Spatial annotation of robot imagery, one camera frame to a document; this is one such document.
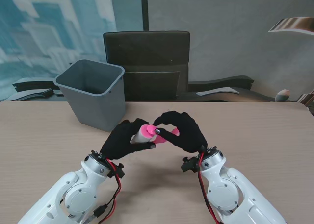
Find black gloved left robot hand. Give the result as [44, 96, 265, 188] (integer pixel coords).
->
[100, 118, 157, 161]

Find white lint roller refill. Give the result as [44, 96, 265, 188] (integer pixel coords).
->
[130, 124, 154, 144]

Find pink lint roller handle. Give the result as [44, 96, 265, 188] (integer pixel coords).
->
[144, 123, 181, 145]

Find grey plastic waste bin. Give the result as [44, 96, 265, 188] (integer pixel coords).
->
[54, 59, 127, 133]

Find black office chair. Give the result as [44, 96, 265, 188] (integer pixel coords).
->
[103, 30, 191, 102]

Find black curved panel stack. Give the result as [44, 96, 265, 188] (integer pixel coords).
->
[12, 77, 59, 93]

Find white paper sheet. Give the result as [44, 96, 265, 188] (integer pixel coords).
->
[195, 86, 240, 97]

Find grey orange round object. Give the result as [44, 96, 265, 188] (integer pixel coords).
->
[274, 89, 291, 102]

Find wooden furniture corner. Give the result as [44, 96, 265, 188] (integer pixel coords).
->
[296, 93, 314, 103]

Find brown white curved shelf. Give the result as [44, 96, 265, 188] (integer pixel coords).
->
[268, 17, 314, 36]

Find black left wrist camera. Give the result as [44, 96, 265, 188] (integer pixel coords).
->
[107, 162, 126, 179]

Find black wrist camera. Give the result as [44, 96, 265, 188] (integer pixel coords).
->
[181, 156, 199, 173]
[107, 162, 126, 179]

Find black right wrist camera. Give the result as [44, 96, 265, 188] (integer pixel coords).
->
[181, 156, 199, 173]

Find red black left arm cables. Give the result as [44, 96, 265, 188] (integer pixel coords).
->
[90, 159, 123, 224]

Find red black arm cables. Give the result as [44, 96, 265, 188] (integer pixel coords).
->
[197, 152, 221, 224]
[90, 159, 123, 224]

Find red black right arm cables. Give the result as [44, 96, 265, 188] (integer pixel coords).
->
[197, 152, 221, 224]

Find black window post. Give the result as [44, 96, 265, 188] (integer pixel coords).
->
[141, 0, 150, 31]

